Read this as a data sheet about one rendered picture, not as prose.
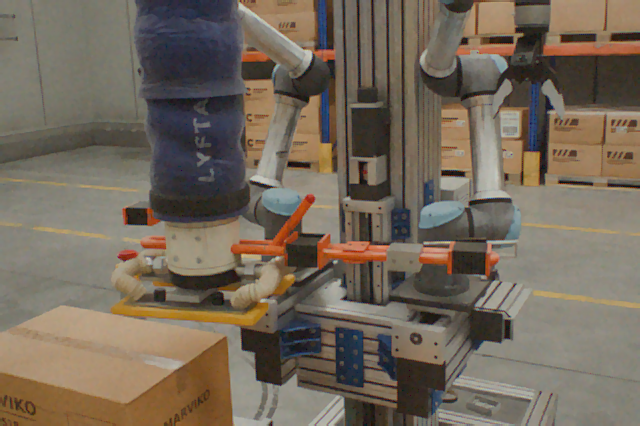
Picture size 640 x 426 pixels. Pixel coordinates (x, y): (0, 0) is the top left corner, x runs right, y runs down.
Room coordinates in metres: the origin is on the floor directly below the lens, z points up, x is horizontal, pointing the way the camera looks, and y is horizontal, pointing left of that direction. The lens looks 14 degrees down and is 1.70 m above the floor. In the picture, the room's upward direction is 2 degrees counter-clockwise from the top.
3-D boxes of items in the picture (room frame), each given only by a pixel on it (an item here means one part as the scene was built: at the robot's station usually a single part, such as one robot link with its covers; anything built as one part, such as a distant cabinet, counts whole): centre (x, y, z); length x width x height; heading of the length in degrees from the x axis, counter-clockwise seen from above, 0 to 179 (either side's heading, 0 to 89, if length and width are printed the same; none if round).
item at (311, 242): (1.48, 0.03, 1.26); 0.10 x 0.08 x 0.06; 164
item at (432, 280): (1.82, -0.33, 1.09); 0.15 x 0.15 x 0.10
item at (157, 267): (1.55, 0.27, 1.19); 0.34 x 0.25 x 0.06; 74
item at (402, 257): (1.42, -0.18, 1.25); 0.07 x 0.07 x 0.04; 74
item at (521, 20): (1.55, -0.47, 1.74); 0.08 x 0.08 x 0.05
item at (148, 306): (1.46, 0.30, 1.15); 0.34 x 0.10 x 0.05; 74
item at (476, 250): (1.38, -0.31, 1.26); 0.08 x 0.07 x 0.05; 74
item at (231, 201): (1.55, 0.27, 1.37); 0.23 x 0.23 x 0.04
